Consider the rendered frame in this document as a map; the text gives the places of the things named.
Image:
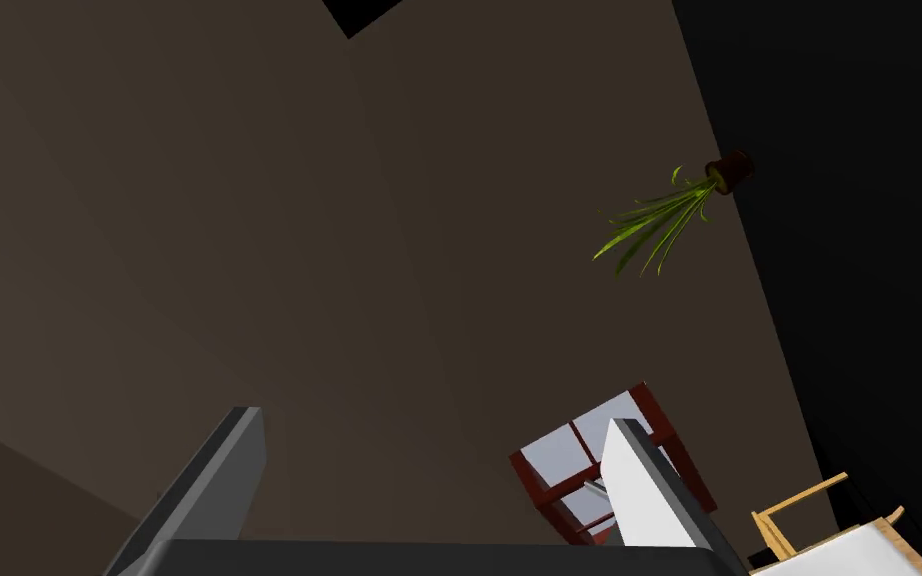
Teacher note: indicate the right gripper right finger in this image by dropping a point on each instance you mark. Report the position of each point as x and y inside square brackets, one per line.
[646, 496]

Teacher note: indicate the red framed window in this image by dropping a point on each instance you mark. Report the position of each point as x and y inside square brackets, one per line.
[563, 468]

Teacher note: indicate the green potted plant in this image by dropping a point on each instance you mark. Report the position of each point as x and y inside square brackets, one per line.
[663, 214]

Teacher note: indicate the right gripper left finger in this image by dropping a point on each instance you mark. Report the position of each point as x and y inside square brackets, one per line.
[221, 480]

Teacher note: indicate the wooden chair with white seat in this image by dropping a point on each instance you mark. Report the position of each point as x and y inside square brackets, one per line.
[845, 538]

